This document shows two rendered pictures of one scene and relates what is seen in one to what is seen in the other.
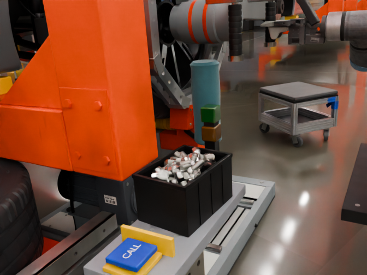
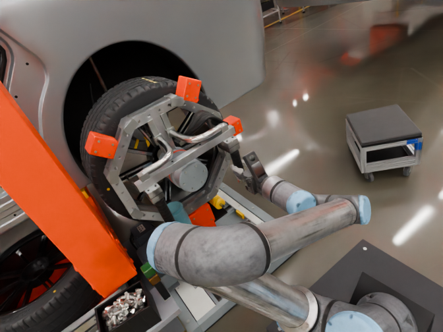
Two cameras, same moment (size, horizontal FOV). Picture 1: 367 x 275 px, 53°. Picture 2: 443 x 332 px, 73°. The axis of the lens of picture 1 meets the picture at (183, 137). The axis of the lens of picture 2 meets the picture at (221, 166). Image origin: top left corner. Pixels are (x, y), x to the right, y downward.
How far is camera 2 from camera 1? 1.17 m
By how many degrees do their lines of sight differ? 35
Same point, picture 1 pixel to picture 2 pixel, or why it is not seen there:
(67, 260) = (89, 323)
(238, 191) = (169, 315)
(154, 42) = (128, 205)
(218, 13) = (175, 177)
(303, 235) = not seen: hidden behind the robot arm
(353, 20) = (276, 199)
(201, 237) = not seen: outside the picture
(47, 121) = not seen: hidden behind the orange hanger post
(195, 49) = (210, 153)
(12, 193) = (68, 282)
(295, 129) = (364, 168)
